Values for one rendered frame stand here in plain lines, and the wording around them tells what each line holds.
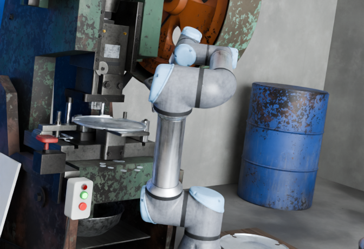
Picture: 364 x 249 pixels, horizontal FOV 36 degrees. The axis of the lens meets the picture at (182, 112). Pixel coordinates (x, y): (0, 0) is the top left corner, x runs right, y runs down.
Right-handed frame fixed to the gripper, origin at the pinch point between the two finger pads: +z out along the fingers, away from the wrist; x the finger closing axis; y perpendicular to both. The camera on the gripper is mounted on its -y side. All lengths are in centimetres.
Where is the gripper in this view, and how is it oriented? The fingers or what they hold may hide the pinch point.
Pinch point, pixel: (153, 109)
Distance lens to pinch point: 220.9
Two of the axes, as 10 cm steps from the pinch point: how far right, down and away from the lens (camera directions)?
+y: 7.2, 0.0, 6.9
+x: -5.7, -5.8, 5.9
